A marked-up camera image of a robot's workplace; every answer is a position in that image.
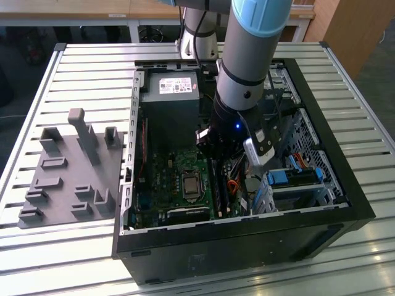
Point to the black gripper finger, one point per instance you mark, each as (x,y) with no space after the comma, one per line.
(203,142)
(238,155)

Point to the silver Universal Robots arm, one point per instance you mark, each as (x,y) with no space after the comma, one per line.
(247,55)

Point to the grey power supply unit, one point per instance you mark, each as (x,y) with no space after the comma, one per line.
(169,123)

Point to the silver CPU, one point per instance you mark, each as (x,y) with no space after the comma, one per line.
(191,185)

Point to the blue disk carrier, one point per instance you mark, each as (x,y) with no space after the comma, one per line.
(277,179)

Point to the green motherboard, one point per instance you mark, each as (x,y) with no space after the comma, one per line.
(166,172)

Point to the grey metal disk bay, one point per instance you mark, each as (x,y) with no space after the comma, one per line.
(265,200)

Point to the grey metal drive cage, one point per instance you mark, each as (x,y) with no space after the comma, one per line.
(277,83)

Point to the black graphics card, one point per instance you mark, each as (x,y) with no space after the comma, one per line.
(188,214)

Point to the black open PC case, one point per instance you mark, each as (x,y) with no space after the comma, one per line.
(216,246)

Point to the black office chair base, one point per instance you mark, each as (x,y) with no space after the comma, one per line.
(151,34)

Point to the grey parts rack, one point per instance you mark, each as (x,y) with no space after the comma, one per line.
(61,191)

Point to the wooden cabinet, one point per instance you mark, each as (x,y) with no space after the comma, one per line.
(355,31)

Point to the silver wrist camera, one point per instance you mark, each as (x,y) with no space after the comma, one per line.
(253,157)

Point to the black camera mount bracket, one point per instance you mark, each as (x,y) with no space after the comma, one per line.
(257,123)

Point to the wooden desk white frame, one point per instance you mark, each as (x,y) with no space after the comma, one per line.
(61,9)

